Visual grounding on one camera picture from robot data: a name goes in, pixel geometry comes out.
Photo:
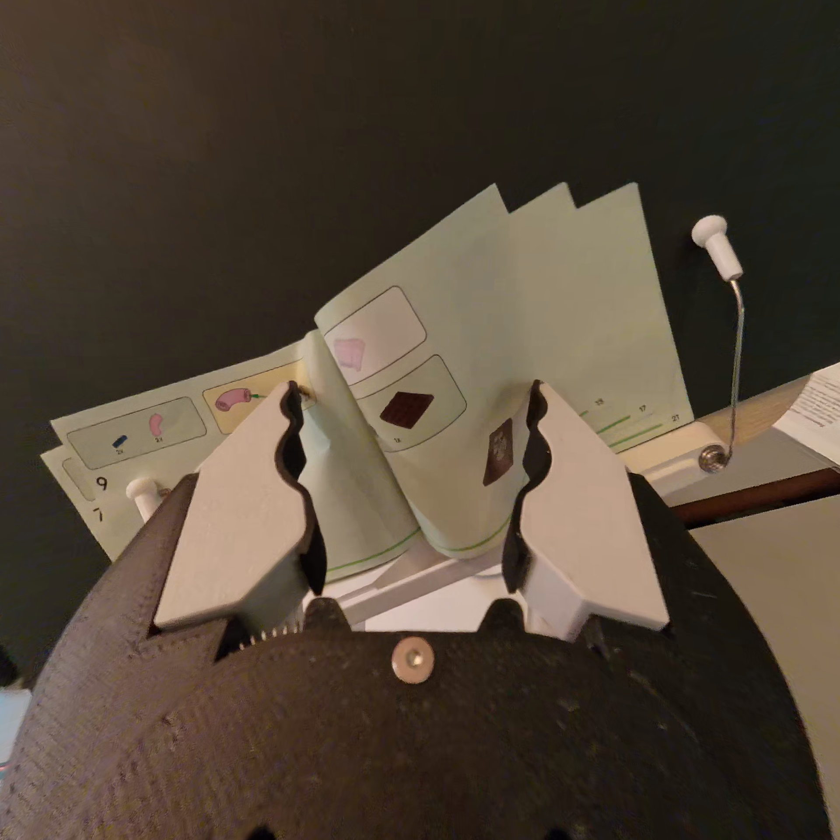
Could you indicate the paper instruction booklet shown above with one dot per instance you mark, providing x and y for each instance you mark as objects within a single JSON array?
[{"x": 558, "y": 295}]

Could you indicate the dark grey board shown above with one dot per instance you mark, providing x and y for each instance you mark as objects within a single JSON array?
[{"x": 262, "y": 131}]

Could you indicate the white book stand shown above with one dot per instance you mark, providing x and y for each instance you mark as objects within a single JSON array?
[{"x": 676, "y": 469}]

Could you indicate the printed white paper sheet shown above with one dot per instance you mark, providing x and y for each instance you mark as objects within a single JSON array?
[{"x": 814, "y": 413}]

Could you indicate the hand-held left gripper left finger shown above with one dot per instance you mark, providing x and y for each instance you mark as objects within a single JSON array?
[{"x": 229, "y": 525}]

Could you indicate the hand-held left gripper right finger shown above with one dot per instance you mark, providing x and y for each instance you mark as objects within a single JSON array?
[{"x": 590, "y": 525}]

